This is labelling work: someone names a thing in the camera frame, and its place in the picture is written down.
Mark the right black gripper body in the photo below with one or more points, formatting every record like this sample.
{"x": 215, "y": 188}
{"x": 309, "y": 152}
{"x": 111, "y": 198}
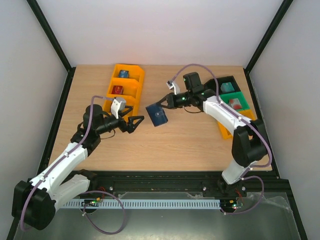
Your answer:
{"x": 170, "y": 100}

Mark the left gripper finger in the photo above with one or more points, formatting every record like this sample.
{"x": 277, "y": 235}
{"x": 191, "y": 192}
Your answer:
{"x": 127, "y": 109}
{"x": 133, "y": 122}

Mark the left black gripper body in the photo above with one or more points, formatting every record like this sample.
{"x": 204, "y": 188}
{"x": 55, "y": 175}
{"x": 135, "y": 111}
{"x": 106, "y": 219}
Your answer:
{"x": 123, "y": 127}

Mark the blue leather card holder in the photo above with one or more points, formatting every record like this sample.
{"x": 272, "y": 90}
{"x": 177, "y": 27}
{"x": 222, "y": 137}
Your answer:
{"x": 156, "y": 114}

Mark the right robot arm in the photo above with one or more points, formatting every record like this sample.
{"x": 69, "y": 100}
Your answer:
{"x": 249, "y": 144}

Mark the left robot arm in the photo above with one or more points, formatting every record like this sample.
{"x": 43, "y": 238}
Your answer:
{"x": 35, "y": 202}

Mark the red VIP card stack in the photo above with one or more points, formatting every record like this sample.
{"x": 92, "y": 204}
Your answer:
{"x": 117, "y": 90}

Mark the blue card stack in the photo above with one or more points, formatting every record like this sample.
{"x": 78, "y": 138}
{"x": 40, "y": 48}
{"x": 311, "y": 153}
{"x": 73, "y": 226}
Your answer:
{"x": 123, "y": 74}

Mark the teal card stack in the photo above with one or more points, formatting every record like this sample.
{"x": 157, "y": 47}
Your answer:
{"x": 227, "y": 87}

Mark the white red card stack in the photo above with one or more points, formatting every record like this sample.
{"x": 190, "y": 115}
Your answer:
{"x": 235, "y": 104}

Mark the yellow three-compartment bin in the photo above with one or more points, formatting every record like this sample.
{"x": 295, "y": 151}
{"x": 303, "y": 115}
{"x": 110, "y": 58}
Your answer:
{"x": 132, "y": 86}

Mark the black bin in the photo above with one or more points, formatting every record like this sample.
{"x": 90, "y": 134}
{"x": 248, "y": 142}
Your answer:
{"x": 211, "y": 84}

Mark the green bin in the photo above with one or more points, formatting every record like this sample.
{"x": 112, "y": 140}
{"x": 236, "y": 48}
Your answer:
{"x": 226, "y": 97}

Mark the yellow bin right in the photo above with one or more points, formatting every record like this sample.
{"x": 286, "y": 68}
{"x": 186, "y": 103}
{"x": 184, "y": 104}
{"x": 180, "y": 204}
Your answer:
{"x": 227, "y": 123}

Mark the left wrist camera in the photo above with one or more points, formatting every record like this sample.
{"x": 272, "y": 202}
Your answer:
{"x": 118, "y": 104}

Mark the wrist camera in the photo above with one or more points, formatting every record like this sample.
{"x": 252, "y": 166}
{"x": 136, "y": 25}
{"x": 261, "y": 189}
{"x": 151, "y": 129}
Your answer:
{"x": 118, "y": 104}
{"x": 173, "y": 86}

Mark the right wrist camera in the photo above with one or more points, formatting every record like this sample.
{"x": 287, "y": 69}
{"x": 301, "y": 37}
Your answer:
{"x": 173, "y": 86}

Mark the light blue cable duct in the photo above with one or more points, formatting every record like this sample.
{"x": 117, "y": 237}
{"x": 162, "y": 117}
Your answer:
{"x": 134, "y": 204}

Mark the black frame post left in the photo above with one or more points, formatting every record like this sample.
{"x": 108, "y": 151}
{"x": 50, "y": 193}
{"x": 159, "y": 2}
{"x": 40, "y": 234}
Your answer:
{"x": 42, "y": 20}

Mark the black frame post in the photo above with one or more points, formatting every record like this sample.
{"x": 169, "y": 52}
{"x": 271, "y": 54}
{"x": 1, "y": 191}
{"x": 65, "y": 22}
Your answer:
{"x": 281, "y": 12}
{"x": 42, "y": 20}

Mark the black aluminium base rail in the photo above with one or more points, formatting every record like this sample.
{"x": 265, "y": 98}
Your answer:
{"x": 184, "y": 181}

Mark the black frame post right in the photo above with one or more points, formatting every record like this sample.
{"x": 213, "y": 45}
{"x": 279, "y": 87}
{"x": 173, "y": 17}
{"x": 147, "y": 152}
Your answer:
{"x": 281, "y": 12}

